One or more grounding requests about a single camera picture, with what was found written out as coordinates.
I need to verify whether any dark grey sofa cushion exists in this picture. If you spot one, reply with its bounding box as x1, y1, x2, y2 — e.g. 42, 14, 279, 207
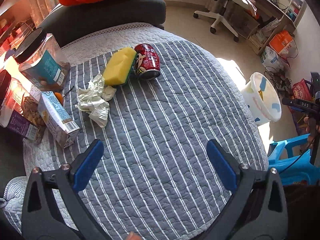
40, 0, 166, 47

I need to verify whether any clear jar teal label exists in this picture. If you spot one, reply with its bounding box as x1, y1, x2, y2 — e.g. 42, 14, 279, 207
14, 28, 71, 92

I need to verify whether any clear jar purple label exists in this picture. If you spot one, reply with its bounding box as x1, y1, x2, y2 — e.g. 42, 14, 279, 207
1, 70, 46, 144

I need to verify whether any blue plastic stool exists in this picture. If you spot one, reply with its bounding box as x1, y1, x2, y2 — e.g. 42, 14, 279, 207
268, 134, 319, 186

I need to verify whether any red gift bag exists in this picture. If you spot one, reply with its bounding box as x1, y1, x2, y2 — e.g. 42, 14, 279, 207
292, 79, 313, 101

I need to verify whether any white plastic bag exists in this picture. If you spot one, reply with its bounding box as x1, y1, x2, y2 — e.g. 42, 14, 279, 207
260, 46, 284, 73

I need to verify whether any white trash bucket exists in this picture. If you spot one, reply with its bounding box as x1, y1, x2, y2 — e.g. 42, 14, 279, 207
240, 72, 282, 126

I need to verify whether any red drink can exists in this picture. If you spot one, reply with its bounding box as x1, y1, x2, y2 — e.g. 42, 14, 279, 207
134, 43, 161, 81

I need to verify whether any right hand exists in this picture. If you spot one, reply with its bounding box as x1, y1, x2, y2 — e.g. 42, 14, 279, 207
304, 116, 316, 144

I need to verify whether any grey striped quilted cover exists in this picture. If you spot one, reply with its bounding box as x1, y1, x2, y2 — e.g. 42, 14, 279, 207
23, 23, 268, 239

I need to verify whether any white office chair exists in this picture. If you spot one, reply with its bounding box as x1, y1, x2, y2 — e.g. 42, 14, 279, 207
193, 0, 257, 42

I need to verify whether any wooden desk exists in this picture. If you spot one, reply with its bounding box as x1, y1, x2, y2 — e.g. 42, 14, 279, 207
246, 0, 307, 55

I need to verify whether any small drink carton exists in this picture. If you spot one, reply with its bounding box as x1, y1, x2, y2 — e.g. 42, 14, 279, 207
37, 91, 80, 148

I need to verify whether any yellow green sponge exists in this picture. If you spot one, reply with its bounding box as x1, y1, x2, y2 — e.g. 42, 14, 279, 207
103, 47, 137, 86

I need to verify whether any orange shopping bag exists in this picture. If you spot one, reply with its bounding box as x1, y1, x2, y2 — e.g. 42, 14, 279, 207
269, 30, 297, 57

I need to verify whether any white tissue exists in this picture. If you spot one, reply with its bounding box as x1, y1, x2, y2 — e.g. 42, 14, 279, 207
76, 74, 117, 128

